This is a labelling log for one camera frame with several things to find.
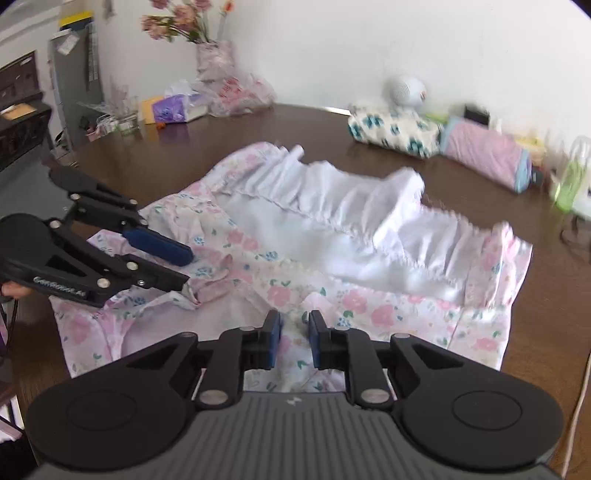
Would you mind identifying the black charger block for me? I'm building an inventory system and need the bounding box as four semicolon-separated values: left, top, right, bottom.
463;105;491;126

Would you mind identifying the clear plastic bag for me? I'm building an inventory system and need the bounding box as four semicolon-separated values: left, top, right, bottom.
166;74;277;117

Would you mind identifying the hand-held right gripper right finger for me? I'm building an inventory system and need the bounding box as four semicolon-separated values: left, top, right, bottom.
308;310;465;409

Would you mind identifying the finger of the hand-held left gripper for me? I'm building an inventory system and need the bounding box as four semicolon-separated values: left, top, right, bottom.
48;165;195;267
44;220;191;295

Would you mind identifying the yellow packet stack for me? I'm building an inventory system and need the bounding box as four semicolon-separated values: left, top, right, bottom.
515;134;546;158

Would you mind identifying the black cabinet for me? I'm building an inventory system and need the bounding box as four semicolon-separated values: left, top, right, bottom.
0;51;52;174

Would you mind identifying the grey metal cabinet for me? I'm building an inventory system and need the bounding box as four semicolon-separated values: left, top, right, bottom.
48;21;106;149

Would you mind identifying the purple tissue pack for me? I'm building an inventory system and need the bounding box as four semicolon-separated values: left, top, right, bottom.
152;92;209;124

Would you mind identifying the long white cable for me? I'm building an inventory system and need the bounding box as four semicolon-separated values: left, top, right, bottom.
560;351;591;478

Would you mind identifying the drinking glass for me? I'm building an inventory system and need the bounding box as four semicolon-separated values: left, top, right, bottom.
116;107;140;138

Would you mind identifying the green spray bottle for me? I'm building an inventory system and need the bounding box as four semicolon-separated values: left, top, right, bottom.
553;135;591;214

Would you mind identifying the black cable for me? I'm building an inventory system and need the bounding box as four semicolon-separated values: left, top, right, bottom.
560;216;591;252

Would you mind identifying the round white speaker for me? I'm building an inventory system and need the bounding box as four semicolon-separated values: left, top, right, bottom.
387;75;428;110

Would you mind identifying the dried rose bouquet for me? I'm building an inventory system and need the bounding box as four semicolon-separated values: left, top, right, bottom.
141;0;236;45

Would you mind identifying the yellow pack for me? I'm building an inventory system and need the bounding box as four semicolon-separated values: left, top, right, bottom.
140;96;164;125

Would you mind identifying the white blue-flowered folded cloth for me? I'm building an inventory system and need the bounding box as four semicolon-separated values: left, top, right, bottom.
347;104;443;160

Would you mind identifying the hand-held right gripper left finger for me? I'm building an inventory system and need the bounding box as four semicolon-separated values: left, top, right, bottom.
124;309;283;411

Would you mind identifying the pink floral garment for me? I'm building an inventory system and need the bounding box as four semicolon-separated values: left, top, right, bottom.
50;141;534;398

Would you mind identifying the pink folded cloth blue trim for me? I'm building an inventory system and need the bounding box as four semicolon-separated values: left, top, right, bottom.
440;115;534;193

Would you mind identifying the wrapped flower vase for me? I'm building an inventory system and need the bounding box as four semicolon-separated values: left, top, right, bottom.
195;39;237;85

